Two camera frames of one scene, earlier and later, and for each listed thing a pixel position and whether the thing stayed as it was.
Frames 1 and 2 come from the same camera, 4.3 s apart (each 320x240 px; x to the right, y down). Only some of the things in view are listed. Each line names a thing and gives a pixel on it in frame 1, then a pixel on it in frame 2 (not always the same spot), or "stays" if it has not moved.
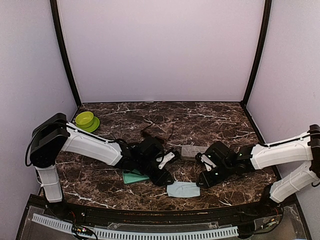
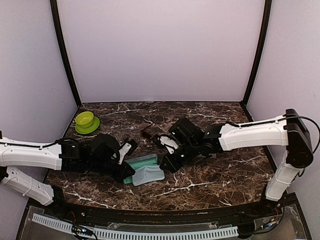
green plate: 93,127 stays
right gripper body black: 212,180 → 175,165
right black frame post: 246,97 stays
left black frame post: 54,13 stays
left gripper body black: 158,180 → 118,176
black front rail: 260,213 stays
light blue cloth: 183,189 → 147,174
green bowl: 84,119 stays
